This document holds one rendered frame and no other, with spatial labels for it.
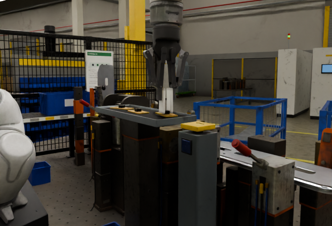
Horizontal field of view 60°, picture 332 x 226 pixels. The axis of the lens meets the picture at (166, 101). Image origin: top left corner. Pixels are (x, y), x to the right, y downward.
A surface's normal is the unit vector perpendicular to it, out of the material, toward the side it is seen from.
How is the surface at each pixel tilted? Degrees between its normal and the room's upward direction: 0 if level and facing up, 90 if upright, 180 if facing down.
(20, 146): 47
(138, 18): 90
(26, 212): 42
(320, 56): 90
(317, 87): 90
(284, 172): 90
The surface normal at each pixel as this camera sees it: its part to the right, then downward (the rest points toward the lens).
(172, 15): 0.39, 0.09
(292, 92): -0.59, 0.07
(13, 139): 0.60, -0.63
